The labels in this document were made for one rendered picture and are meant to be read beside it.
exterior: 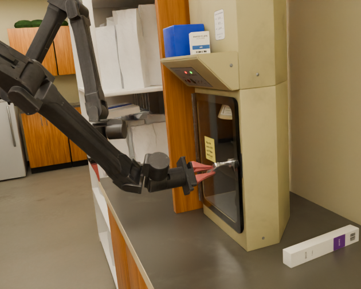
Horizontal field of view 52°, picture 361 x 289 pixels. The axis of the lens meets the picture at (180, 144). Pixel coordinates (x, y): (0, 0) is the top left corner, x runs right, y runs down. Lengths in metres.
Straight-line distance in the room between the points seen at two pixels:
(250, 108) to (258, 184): 0.22
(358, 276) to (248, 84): 0.56
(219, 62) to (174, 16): 0.40
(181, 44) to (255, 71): 0.25
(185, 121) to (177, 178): 0.35
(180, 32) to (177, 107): 0.31
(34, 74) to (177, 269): 0.62
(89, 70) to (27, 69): 0.52
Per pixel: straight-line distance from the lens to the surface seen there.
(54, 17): 1.48
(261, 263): 1.08
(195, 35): 1.05
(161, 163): 0.97
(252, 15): 1.02
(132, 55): 2.20
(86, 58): 1.38
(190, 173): 1.05
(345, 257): 1.15
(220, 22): 1.08
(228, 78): 0.98
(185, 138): 1.35
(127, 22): 2.22
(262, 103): 1.03
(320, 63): 1.41
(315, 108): 1.44
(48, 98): 0.87
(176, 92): 1.32
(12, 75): 0.84
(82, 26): 1.42
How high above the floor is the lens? 1.50
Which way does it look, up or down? 13 degrees down
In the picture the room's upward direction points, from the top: 5 degrees counter-clockwise
